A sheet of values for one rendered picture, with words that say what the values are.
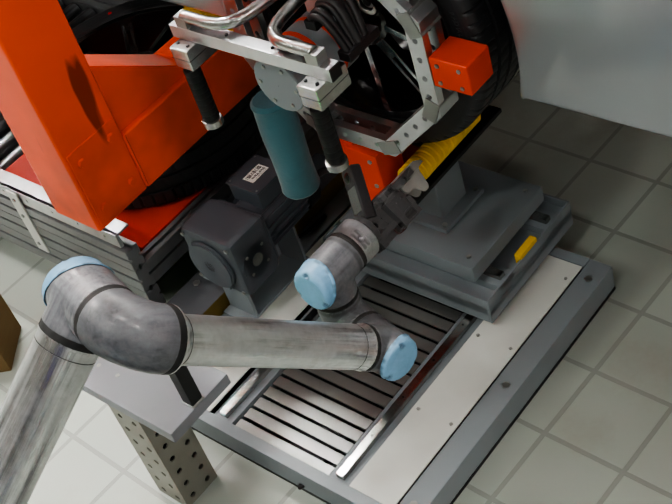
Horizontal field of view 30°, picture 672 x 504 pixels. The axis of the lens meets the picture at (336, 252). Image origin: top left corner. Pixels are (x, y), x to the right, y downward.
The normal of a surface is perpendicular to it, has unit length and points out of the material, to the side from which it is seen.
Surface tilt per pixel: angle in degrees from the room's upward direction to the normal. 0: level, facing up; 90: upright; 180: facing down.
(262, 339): 64
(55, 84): 90
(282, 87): 90
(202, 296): 0
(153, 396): 0
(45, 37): 90
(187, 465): 90
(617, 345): 0
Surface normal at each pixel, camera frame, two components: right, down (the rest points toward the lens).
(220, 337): 0.66, -0.17
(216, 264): -0.61, 0.65
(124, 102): 0.75, 0.30
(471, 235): -0.25, -0.69
